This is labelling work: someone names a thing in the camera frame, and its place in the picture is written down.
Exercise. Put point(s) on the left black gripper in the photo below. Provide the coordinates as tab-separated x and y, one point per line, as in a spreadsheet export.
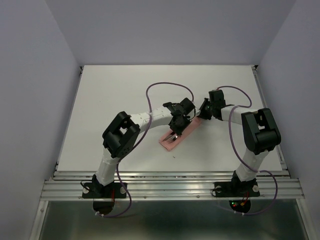
179	131

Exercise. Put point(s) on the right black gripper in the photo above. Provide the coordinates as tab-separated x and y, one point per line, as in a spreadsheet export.
202	114

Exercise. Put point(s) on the pink cloth napkin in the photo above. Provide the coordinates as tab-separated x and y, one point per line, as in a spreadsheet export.
195	123

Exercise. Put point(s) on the pink handled fork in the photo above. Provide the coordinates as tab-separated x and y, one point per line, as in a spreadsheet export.
171	138

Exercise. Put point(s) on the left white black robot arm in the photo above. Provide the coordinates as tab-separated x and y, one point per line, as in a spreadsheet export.
121	135

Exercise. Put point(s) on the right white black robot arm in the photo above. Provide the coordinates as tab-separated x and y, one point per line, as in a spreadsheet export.
260	131

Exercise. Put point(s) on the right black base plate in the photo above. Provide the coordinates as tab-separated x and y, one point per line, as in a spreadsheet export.
228	189

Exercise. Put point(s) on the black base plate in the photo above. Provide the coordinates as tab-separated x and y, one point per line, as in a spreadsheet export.
228	189
113	191

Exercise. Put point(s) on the aluminium rail frame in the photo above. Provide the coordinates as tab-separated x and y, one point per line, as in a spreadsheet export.
170	191

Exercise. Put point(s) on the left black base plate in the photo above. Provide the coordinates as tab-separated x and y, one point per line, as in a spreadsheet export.
113	191

